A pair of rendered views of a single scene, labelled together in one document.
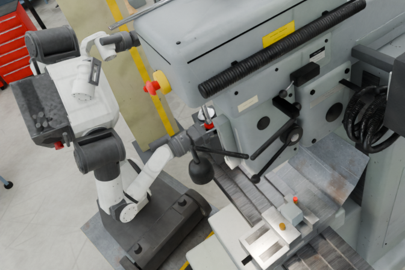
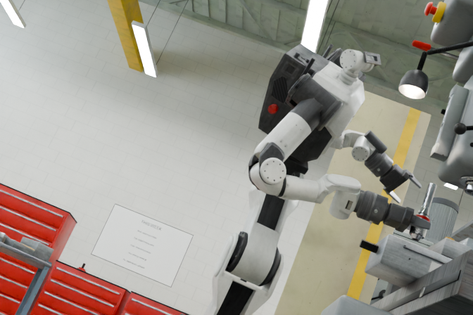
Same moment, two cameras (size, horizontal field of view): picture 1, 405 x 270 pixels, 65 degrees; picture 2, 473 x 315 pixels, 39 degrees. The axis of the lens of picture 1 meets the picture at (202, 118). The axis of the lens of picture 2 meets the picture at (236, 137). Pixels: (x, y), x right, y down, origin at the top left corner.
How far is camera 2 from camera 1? 186 cm
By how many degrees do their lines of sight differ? 64
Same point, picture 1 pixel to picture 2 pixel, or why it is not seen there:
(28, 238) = not seen: outside the picture
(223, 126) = (459, 90)
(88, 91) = (357, 55)
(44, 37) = not seen: hidden behind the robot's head
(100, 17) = (341, 258)
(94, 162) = (311, 86)
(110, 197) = (281, 133)
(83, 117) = (329, 79)
